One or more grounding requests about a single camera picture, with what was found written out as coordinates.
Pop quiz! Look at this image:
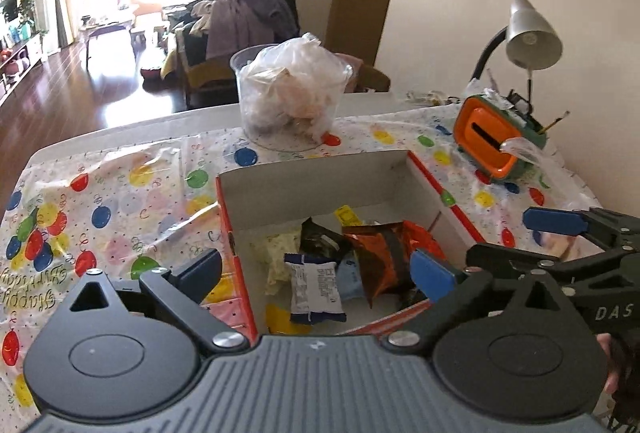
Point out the colourful balloon tablecloth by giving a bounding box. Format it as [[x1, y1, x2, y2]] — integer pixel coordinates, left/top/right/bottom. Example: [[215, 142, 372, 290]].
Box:
[[1, 106, 597, 432]]

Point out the white blue snack packet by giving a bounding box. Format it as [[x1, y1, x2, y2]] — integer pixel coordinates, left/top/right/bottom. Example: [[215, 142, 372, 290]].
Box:
[[284, 253, 347, 326]]

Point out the yellow cartoon snack packet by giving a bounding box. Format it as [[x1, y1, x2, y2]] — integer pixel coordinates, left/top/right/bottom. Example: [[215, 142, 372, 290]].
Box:
[[333, 205, 363, 227]]

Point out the red white cardboard box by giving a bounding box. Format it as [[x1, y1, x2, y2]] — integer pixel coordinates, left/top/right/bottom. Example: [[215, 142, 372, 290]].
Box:
[[216, 150, 484, 341]]

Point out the dark brown snack packet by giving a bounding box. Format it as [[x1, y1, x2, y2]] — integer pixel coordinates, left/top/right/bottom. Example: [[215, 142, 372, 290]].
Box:
[[299, 217, 352, 265]]

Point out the wooden tv cabinet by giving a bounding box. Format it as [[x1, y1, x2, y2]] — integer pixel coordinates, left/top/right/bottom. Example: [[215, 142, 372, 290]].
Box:
[[0, 34, 43, 104]]

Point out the person's right hand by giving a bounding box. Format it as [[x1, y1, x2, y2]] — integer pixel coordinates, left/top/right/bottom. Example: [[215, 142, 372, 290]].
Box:
[[597, 333, 620, 395]]

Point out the wooden coffee table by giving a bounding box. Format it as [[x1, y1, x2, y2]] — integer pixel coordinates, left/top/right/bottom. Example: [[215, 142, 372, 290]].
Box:
[[79, 18, 134, 69]]

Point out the yellow gold candy packet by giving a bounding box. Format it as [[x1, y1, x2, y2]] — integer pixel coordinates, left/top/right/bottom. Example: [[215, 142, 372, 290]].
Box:
[[265, 303, 299, 335]]

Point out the dark red chips bag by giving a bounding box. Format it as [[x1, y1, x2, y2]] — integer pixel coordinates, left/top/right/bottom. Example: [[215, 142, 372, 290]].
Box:
[[342, 221, 446, 306]]

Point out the orange green tissue holder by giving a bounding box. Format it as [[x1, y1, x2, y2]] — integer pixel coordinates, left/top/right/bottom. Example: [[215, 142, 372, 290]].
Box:
[[452, 94, 547, 182]]

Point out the grey desk lamp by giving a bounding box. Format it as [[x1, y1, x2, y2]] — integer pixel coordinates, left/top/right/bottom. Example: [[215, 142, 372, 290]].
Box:
[[471, 0, 563, 116]]

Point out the sofa with piled clothes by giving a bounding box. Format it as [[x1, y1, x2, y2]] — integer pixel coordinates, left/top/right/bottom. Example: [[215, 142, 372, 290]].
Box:
[[162, 0, 300, 109]]

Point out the clear tub with plastic bag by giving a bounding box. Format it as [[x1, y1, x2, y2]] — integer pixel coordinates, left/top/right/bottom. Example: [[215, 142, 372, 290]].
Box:
[[230, 34, 354, 153]]

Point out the grey blue snack packet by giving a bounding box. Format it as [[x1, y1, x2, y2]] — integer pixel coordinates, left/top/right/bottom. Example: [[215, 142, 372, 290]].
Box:
[[336, 253, 366, 301]]

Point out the pale yellow snack packet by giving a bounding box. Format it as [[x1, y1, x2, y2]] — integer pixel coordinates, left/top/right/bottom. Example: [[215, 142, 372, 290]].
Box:
[[252, 231, 300, 295]]

